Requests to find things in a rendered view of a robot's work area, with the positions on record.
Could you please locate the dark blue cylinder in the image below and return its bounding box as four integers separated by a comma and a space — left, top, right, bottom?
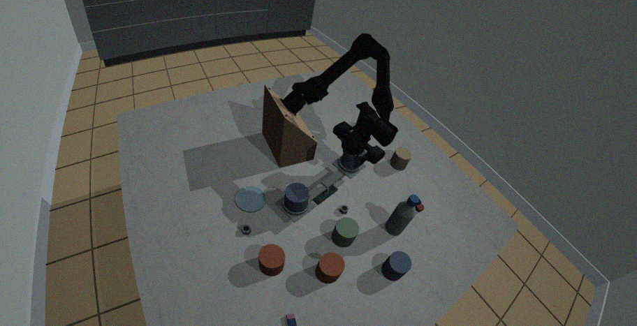
284, 183, 309, 213
381, 251, 412, 281
340, 150, 366, 170

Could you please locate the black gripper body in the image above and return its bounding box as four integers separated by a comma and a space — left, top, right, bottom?
333, 121, 386, 165

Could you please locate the green cylinder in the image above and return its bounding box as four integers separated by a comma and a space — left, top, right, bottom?
331, 217, 359, 248

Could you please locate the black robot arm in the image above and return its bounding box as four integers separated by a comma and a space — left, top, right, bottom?
280, 34, 398, 156

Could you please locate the tan cylinder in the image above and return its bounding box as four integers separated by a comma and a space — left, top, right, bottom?
390, 147, 411, 171

